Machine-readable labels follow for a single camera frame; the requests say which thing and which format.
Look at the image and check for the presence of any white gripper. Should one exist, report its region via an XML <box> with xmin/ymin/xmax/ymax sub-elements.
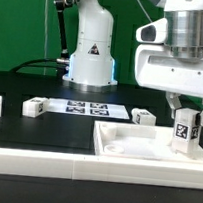
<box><xmin>134</xmin><ymin>18</ymin><xmax>203</xmax><ymax>126</ymax></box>

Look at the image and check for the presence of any white square tabletop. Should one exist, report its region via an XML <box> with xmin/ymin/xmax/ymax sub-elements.
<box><xmin>93</xmin><ymin>121</ymin><xmax>203</xmax><ymax>164</ymax></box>

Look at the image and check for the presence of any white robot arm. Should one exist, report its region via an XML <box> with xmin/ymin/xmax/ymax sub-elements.
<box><xmin>64</xmin><ymin>0</ymin><xmax>203</xmax><ymax>126</ymax></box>

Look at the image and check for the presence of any white marker sheet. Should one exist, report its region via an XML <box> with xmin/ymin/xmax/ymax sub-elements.
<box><xmin>47</xmin><ymin>98</ymin><xmax>129</xmax><ymax>120</ymax></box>

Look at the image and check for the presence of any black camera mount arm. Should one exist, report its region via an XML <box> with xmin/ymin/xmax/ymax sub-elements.
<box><xmin>54</xmin><ymin>0</ymin><xmax>75</xmax><ymax>63</ymax></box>

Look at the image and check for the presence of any black cable bundle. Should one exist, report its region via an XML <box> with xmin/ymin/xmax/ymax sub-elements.
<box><xmin>10</xmin><ymin>54</ymin><xmax>70</xmax><ymax>79</ymax></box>

